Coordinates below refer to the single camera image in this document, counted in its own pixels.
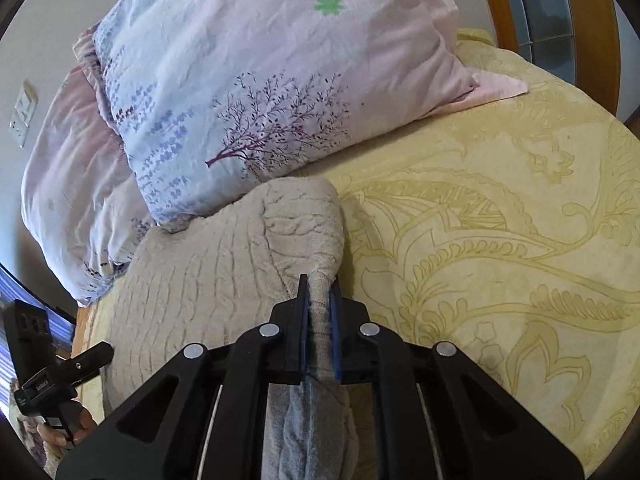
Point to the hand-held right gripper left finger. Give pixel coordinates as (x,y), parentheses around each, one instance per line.
(302,330)

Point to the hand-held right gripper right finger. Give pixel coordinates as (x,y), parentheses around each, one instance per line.
(336,330)

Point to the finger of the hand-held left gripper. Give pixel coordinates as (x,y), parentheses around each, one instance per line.
(90,357)

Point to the person's left hand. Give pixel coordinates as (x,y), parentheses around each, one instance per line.
(75,427)

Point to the blue striped screen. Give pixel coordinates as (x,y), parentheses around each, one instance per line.
(62,327)

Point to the pink floral pillow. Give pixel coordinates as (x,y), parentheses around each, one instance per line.
(75,175)

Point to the yellow patterned blanket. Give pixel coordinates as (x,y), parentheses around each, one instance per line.
(500,240)

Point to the pink pillow with tree print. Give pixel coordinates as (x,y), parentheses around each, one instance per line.
(280,70)

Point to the wooden headboard with glass panel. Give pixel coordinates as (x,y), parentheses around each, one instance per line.
(545,5)

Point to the wooden bed frame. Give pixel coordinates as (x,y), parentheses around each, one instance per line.
(87,345)

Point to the white wall socket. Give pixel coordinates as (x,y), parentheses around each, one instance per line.
(22,112)

